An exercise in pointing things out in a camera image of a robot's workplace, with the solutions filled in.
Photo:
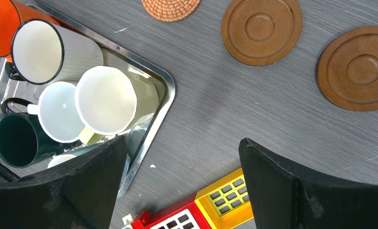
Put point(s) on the colourful toy brick truck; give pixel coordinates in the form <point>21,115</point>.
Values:
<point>223,204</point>

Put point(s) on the light patterned wooden coaster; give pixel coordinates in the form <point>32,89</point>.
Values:
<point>170,10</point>

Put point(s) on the dark teal cup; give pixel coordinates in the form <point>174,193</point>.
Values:
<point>23,141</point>

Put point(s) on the white metallic cup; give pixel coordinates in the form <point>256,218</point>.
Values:
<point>43,52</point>

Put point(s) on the silver metal tray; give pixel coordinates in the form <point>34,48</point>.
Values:
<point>13,86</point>

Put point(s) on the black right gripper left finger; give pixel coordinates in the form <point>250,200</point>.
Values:
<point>77,194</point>

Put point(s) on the orange cup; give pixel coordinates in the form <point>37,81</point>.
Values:
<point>12,14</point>

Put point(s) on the brown wooden coaster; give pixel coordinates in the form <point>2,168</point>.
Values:
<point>347,70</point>
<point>261,32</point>

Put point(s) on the yellow green handled cup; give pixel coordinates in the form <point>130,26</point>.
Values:
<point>110,101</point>

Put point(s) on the grey white cup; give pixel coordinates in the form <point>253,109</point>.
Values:
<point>57,112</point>

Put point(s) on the light blue handled cup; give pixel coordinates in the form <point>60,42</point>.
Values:
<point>134,132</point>

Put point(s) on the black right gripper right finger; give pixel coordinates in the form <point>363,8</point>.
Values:
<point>285,194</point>

